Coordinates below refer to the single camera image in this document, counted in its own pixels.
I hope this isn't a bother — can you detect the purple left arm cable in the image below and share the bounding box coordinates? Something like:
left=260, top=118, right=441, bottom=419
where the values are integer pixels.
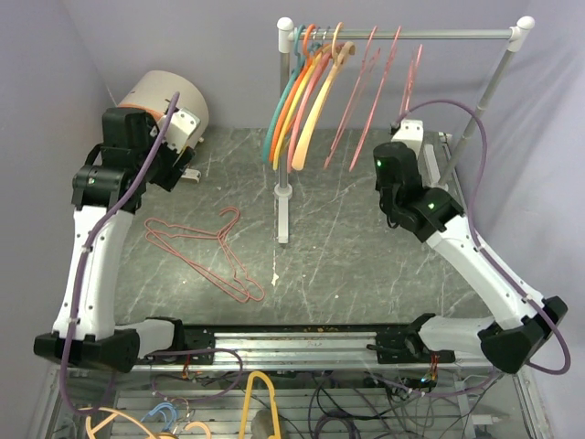
left=58, top=91, right=182, bottom=417

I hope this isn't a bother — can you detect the yellow plastic hanger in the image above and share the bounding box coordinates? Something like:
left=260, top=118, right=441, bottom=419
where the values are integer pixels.
left=271, top=27, right=335, bottom=171

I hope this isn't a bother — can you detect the pink wire hanger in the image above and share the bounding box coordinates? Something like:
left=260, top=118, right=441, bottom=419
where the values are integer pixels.
left=349, top=26, right=402, bottom=172
left=144, top=207, right=266, bottom=304
left=399, top=44, right=423, bottom=116
left=324, top=26, right=380, bottom=169
left=145, top=219, right=260, bottom=303

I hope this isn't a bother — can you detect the peach plastic hanger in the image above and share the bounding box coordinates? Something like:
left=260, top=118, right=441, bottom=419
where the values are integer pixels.
left=291, top=22, right=356, bottom=171

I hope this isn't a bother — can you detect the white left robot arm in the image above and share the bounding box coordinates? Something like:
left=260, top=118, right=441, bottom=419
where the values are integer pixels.
left=33, top=106, right=203, bottom=373

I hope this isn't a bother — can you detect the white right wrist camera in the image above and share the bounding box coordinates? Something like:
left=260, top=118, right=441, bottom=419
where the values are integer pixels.
left=391, top=119, right=424, bottom=154

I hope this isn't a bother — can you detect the orange plastic hanger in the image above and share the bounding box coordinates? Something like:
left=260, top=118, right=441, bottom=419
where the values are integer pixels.
left=267, top=23, right=328, bottom=165

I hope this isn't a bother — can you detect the silver clothes rack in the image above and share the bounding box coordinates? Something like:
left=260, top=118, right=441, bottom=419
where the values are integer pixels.
left=274, top=16, right=536, bottom=243

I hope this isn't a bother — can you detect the aluminium mounting rail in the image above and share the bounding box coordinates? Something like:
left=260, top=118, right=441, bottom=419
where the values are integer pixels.
left=136, top=327, right=458, bottom=367

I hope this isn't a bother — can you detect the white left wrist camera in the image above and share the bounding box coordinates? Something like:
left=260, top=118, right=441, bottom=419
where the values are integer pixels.
left=164, top=108, right=201, bottom=154

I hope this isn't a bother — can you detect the beige round drawer cabinet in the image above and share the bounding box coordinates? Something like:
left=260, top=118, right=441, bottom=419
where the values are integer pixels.
left=119, top=70, right=210, bottom=147

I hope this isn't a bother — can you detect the small white remote box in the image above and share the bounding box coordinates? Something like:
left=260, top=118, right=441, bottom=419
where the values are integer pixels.
left=182, top=168, right=201, bottom=183

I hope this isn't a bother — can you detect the blue hanger below table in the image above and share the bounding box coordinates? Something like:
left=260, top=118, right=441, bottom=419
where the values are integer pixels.
left=141, top=402, right=178, bottom=431

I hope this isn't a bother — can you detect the teal plastic hanger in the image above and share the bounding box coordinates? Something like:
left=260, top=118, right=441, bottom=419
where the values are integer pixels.
left=262, top=17, right=316, bottom=170

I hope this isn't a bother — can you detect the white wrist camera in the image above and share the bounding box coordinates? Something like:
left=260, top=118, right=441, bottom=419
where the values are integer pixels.
left=391, top=119, right=424, bottom=154
left=164, top=108, right=201, bottom=154

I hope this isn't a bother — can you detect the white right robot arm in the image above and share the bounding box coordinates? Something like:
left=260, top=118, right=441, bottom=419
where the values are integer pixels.
left=373, top=142, right=568, bottom=374

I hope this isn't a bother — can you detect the pink plastic hanger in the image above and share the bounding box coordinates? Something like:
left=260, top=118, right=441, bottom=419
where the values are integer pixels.
left=287, top=36, right=333, bottom=172

